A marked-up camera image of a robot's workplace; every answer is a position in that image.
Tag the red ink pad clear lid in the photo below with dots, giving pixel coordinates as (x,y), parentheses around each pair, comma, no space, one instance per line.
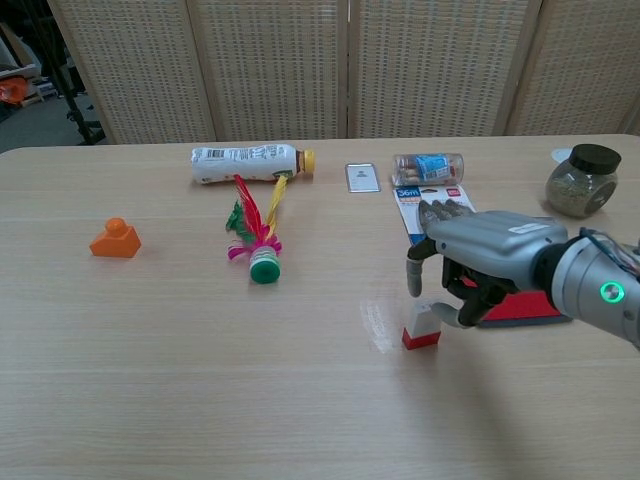
(525,306)

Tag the colourful feather shuttlecock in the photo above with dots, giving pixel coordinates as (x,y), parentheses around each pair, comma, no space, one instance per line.
(263,260)

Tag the white and red stamp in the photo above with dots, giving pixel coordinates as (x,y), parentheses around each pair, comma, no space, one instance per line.
(421,336)

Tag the white drink bottle yellow cap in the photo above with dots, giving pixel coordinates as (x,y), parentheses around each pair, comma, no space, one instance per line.
(240,162)

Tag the blue tape roll package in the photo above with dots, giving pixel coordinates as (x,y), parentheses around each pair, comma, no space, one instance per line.
(409,212)

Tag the orange toy block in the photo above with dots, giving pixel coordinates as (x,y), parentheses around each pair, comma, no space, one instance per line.
(116,243)

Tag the clear plastic tube container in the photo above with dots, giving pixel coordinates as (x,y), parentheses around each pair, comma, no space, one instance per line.
(427,169)

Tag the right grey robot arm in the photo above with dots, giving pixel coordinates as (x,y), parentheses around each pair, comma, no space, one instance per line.
(590,280)

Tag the glass jar black lid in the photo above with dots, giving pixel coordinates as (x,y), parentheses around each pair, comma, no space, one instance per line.
(582,190)

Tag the white round disc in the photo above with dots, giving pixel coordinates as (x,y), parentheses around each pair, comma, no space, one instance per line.
(560,155)

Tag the wooden folding screen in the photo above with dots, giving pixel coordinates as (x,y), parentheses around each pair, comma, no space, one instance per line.
(270,70)

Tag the black tripod stand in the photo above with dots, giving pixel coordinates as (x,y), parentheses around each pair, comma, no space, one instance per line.
(88,131)

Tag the orange plastic bag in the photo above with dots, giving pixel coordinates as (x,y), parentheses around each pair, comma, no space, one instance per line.
(11,91)

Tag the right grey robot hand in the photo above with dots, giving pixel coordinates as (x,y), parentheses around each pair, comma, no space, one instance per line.
(490,240)

